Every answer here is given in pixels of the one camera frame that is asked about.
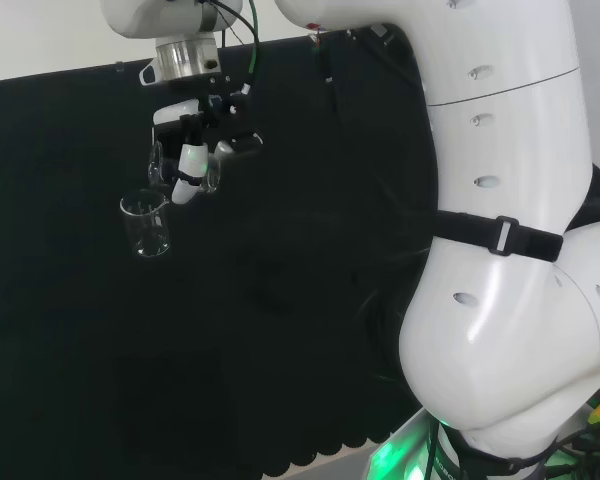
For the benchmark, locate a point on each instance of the clear cloth clip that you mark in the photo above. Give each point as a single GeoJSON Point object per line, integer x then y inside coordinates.
{"type": "Point", "coordinates": [119, 66]}

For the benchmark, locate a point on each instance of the black bench cloth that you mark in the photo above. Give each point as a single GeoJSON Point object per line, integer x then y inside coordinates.
{"type": "Point", "coordinates": [130, 350]}

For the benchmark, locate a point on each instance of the clear glass beaker with spout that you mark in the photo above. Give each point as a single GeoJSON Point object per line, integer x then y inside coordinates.
{"type": "Point", "coordinates": [145, 245]}

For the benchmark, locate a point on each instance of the small clear glass beaker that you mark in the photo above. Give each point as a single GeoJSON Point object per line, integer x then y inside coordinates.
{"type": "Point", "coordinates": [211, 180]}

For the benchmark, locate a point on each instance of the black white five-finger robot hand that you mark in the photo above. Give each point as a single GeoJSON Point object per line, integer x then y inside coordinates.
{"type": "Point", "coordinates": [220, 120]}

